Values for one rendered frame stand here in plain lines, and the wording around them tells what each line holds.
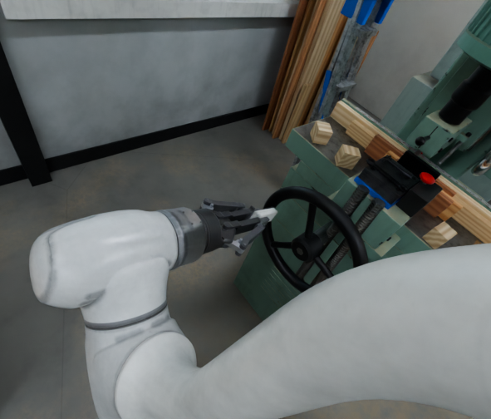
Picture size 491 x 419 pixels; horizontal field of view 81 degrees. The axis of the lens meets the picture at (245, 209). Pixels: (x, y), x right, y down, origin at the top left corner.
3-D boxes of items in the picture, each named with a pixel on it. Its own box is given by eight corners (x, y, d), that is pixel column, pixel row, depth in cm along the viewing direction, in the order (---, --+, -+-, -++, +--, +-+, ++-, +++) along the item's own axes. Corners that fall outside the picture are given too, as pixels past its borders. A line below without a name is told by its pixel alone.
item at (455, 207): (375, 165, 77) (387, 151, 73) (379, 164, 78) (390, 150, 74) (444, 221, 69) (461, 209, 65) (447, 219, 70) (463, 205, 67)
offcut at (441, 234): (434, 249, 62) (448, 240, 59) (421, 237, 64) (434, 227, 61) (444, 243, 64) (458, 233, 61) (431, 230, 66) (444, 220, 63)
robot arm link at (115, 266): (135, 207, 45) (145, 288, 46) (11, 223, 33) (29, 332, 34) (178, 204, 38) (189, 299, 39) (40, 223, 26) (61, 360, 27)
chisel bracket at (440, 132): (400, 145, 70) (425, 115, 63) (424, 132, 77) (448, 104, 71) (426, 165, 67) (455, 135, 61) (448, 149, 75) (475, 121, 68)
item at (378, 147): (363, 151, 80) (375, 135, 76) (366, 150, 81) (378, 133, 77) (436, 209, 71) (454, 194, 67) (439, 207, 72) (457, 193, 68)
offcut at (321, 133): (322, 135, 80) (329, 123, 77) (326, 145, 77) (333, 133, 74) (309, 133, 79) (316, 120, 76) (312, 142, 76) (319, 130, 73)
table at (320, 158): (260, 153, 78) (267, 135, 73) (326, 129, 95) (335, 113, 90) (459, 348, 55) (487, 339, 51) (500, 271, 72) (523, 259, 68)
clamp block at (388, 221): (326, 204, 67) (346, 177, 60) (356, 185, 74) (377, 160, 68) (375, 252, 62) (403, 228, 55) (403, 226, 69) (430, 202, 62)
